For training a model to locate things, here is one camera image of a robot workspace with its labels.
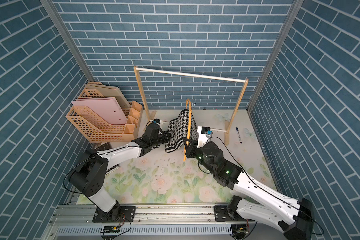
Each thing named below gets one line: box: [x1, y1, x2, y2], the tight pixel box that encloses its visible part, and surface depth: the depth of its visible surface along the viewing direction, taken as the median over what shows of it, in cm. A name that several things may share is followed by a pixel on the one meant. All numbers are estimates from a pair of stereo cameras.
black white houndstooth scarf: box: [165, 109, 198, 153], surface depth 84 cm
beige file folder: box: [84, 83, 131, 109], surface depth 98 cm
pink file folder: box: [71, 97, 128, 125], surface depth 95 cm
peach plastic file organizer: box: [65, 82, 143, 143], surface depth 99 cm
